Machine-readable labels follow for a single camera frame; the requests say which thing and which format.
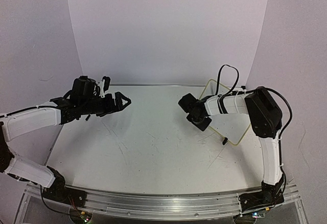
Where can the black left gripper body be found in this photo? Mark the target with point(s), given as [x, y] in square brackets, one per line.
[88, 106]

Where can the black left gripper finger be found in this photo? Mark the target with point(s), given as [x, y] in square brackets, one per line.
[121, 100]
[120, 107]

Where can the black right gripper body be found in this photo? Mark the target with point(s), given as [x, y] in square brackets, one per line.
[199, 121]

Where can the yellow framed small whiteboard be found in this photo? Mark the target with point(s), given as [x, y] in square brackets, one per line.
[233, 126]

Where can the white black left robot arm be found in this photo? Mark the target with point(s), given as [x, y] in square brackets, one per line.
[21, 122]

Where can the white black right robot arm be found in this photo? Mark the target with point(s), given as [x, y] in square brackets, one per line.
[266, 121]

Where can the black whiteboard stand clip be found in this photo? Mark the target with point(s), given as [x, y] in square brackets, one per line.
[225, 141]

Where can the left green circuit board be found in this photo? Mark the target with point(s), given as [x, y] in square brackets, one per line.
[80, 217]

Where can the green circuit board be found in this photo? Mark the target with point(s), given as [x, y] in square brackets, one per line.
[80, 217]
[260, 213]

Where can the right green circuit board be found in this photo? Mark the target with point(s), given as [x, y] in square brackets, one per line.
[260, 213]

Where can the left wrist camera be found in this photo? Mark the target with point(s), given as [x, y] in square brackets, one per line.
[104, 85]

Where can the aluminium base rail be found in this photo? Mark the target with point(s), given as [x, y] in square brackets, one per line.
[169, 207]

